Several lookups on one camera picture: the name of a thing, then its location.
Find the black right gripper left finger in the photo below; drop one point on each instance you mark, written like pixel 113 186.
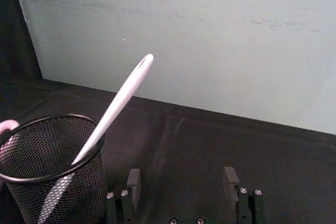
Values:
pixel 133 182

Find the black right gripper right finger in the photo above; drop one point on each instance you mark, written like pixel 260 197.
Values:
pixel 231 182

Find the black table cloth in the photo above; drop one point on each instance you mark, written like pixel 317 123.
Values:
pixel 210 142

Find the black hanging drape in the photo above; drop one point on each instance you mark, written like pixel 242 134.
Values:
pixel 13 37

